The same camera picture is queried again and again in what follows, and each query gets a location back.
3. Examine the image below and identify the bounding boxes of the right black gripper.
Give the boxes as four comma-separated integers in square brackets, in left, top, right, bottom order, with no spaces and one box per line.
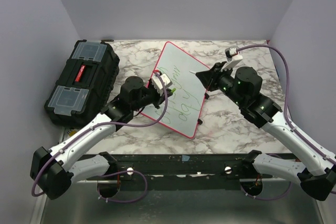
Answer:
[196,61,245,107]

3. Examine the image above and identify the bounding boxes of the pink-framed whiteboard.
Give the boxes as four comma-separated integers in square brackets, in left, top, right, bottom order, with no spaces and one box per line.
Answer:
[154,41,209,138]

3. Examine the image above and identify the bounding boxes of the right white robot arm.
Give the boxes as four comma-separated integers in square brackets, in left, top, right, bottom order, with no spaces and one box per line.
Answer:
[195,62,335,201]

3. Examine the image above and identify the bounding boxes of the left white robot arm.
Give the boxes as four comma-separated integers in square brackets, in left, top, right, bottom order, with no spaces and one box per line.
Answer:
[30,72,173,200]

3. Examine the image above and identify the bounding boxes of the black plastic toolbox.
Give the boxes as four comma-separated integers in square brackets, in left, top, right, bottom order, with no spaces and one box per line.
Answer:
[44,40,120,129]

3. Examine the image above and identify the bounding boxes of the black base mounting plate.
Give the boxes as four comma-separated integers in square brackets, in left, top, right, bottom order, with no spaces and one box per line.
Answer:
[86,153,295,192]

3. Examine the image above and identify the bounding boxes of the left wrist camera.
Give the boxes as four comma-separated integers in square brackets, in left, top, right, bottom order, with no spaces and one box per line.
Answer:
[151,72,172,94]

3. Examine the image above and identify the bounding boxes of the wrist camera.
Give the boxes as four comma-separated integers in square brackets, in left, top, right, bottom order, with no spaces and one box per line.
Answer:
[220,47,243,72]
[151,72,172,94]

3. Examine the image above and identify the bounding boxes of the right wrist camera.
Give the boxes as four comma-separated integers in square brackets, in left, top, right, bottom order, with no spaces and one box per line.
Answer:
[220,47,243,72]

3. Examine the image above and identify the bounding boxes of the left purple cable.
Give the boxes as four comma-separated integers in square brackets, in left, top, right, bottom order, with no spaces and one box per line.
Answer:
[31,70,174,204]

